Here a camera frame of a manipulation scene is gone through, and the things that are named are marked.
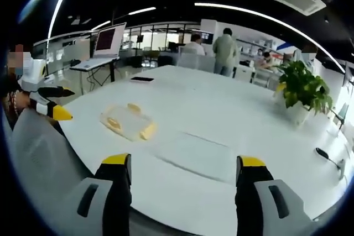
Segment grey mesh office chair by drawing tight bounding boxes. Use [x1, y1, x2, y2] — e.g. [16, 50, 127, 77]
[10, 108, 96, 222]

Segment green potted plant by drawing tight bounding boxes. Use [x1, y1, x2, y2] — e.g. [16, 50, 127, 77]
[274, 60, 335, 125]

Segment white standing desk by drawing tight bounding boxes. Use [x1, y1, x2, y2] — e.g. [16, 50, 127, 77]
[69, 56, 121, 96]

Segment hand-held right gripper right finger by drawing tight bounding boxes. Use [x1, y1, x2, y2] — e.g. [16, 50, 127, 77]
[235, 155, 314, 236]

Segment computer monitor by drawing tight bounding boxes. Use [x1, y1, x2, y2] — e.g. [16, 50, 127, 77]
[93, 22, 127, 59]

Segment black desk microphone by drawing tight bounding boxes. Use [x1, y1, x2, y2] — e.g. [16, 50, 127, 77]
[315, 146, 346, 171]

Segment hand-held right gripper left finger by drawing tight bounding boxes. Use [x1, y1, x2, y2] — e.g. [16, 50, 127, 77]
[59, 153, 132, 236]

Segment long ceiling light strip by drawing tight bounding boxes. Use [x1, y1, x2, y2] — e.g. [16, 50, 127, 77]
[194, 2, 346, 74]

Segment black smartphone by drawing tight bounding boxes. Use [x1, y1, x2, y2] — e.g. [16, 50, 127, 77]
[129, 76, 155, 83]

